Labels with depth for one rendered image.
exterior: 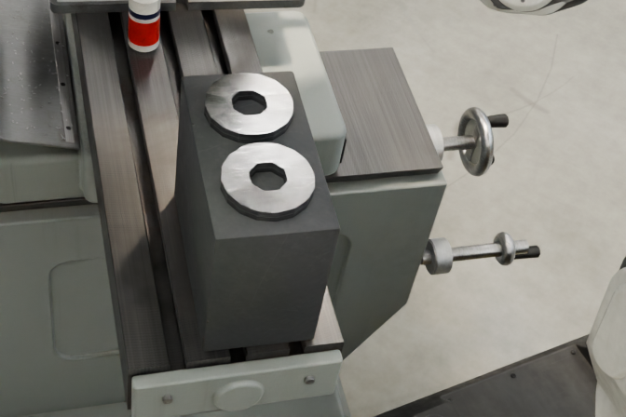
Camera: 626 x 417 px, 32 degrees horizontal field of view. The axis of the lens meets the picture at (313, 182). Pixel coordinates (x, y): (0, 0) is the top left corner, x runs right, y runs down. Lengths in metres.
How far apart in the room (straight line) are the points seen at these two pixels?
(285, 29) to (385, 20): 1.40
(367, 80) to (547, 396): 0.56
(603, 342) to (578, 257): 1.38
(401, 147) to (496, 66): 1.38
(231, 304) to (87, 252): 0.55
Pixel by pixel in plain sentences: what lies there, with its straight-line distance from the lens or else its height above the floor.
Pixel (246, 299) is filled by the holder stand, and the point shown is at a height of 1.02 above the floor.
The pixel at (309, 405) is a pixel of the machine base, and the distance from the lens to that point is 1.98.
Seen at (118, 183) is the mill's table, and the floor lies 0.93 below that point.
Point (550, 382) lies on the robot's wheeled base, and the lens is 1.63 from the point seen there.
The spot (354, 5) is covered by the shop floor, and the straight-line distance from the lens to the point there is 3.09.
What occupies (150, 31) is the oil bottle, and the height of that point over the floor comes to 0.97.
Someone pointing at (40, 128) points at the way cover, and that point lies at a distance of 1.43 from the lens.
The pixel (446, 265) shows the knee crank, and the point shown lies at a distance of 1.79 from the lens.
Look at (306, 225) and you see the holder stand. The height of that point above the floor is 1.12.
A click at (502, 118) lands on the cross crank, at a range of 1.81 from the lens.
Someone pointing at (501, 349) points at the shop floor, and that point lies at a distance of 2.38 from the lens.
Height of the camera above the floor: 1.88
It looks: 47 degrees down
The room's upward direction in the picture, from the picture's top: 11 degrees clockwise
